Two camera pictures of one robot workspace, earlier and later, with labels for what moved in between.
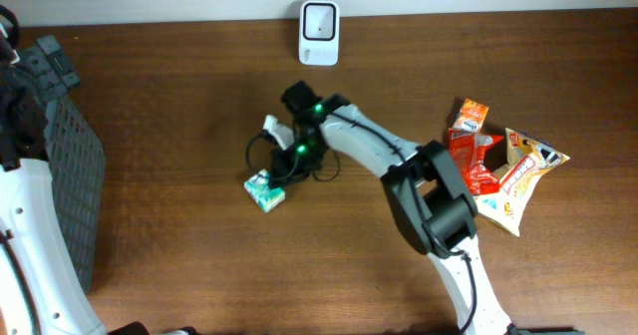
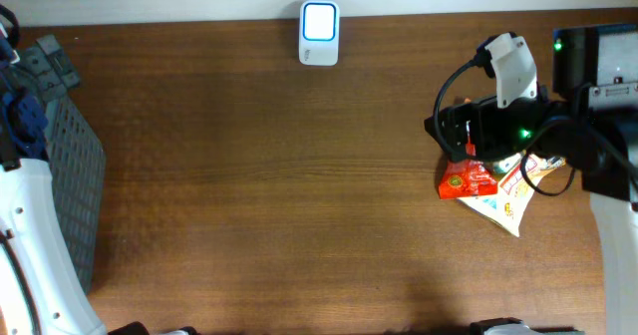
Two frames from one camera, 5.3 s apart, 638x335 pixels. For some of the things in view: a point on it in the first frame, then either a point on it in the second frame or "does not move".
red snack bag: x=468 y=150 does not move
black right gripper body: x=299 y=158 to x=496 y=130
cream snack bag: x=527 y=159 does not move
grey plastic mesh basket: x=78 y=164 does not move
